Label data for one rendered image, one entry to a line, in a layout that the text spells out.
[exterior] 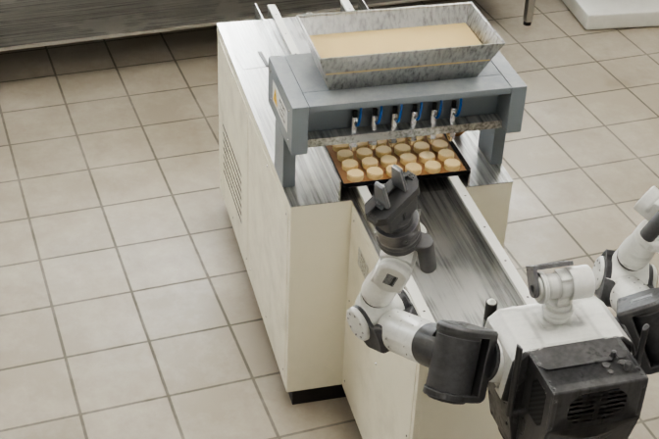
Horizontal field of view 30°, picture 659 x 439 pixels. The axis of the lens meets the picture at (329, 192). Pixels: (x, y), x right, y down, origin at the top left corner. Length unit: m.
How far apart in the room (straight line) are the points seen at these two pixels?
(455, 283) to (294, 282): 0.65
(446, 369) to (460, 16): 1.70
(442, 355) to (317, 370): 1.75
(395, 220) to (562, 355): 0.43
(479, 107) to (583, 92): 2.49
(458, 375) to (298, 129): 1.33
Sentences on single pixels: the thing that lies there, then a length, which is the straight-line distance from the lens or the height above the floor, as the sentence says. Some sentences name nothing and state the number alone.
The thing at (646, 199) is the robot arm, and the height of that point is 1.52.
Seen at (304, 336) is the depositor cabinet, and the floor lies 0.32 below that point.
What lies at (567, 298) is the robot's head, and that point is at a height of 1.42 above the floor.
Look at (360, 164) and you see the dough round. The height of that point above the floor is 0.90.
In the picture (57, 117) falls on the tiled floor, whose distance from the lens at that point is 5.88.
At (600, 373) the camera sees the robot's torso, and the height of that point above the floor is 1.36.
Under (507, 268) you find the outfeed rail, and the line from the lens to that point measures 3.42.
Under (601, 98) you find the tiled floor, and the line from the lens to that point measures 6.24.
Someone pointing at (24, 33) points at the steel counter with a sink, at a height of 0.23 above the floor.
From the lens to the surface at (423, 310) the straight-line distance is 3.23.
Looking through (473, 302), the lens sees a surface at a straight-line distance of 3.38.
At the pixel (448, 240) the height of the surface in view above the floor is 0.84.
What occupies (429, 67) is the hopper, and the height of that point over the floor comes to 1.24.
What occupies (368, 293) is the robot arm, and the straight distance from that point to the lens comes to 2.58.
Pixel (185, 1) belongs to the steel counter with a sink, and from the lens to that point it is 6.42.
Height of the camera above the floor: 2.92
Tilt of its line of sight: 34 degrees down
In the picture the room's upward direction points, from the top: 2 degrees clockwise
